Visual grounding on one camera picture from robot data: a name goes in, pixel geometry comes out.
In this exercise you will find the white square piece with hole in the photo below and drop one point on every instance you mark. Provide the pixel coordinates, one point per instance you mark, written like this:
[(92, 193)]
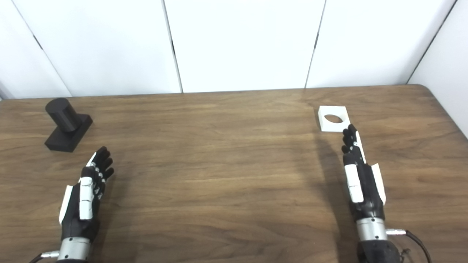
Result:
[(329, 126)]

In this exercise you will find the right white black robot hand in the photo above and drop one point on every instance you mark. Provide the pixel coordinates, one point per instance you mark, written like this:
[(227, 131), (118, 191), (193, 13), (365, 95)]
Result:
[(367, 190)]

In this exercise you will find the black peg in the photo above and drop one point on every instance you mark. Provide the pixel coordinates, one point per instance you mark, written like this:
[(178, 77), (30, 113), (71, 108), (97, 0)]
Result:
[(65, 120)]

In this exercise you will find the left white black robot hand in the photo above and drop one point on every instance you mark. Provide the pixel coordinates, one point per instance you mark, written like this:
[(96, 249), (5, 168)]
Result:
[(86, 197)]

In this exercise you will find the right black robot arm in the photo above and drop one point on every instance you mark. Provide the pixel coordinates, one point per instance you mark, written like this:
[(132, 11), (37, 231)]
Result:
[(373, 237)]

